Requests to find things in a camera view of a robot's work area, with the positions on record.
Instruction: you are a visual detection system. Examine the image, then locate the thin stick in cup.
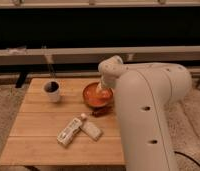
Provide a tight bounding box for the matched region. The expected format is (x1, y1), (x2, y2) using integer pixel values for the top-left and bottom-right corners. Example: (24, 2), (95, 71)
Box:
(47, 63), (56, 82)

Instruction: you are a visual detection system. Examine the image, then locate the black cable on floor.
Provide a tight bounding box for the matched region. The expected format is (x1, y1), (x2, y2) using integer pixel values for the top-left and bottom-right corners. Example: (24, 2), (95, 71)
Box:
(173, 150), (200, 171)

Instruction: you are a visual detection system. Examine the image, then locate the white ceramic cup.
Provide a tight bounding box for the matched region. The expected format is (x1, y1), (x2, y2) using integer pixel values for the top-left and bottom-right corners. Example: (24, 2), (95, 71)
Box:
(43, 81), (61, 103)

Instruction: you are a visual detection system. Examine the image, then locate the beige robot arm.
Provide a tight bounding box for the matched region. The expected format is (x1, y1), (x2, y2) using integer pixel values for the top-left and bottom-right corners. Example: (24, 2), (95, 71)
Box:
(98, 55), (192, 171)

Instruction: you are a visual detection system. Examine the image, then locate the white rectangular packet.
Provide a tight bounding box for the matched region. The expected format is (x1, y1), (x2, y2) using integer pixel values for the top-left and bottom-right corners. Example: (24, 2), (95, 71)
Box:
(81, 121), (103, 141)

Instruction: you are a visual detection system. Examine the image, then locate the white plastic bottle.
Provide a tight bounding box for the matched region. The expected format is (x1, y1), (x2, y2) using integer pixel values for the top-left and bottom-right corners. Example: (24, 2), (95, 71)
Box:
(57, 113), (87, 148)

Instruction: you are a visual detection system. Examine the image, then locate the orange ceramic bowl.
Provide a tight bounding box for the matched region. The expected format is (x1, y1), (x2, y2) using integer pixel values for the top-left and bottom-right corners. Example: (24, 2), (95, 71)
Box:
(83, 82), (113, 108)

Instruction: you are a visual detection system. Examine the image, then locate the wooden table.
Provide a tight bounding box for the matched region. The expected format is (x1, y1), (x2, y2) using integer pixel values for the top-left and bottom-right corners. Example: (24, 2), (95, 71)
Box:
(0, 78), (124, 166)

